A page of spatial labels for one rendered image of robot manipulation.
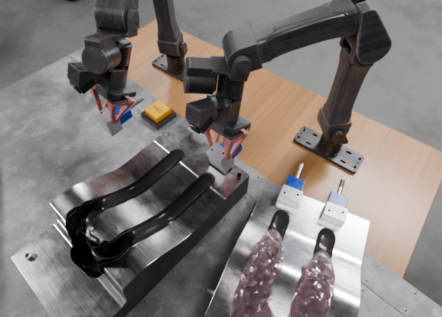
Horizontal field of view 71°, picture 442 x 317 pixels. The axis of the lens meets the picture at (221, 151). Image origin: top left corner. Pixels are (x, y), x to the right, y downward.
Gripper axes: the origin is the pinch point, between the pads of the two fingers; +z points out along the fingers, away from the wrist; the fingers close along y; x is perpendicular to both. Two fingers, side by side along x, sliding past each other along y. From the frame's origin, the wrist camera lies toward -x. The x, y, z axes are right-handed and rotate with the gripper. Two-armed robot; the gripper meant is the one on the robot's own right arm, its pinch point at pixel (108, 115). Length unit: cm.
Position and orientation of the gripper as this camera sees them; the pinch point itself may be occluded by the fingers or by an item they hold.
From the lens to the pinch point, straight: 85.9
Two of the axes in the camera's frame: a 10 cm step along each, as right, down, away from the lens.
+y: 7.4, 5.5, -3.8
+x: 5.9, -2.7, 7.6
